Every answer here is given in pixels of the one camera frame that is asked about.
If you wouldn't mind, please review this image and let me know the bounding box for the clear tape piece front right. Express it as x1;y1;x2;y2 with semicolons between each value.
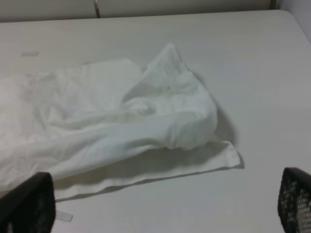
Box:
55;210;73;222

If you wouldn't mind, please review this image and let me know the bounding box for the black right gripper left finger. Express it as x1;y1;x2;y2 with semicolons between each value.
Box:
0;172;56;233

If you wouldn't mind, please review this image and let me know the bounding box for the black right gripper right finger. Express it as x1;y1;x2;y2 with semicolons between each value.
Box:
277;167;311;233

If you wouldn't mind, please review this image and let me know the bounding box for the white short sleeve shirt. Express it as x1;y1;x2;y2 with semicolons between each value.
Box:
0;44;241;200

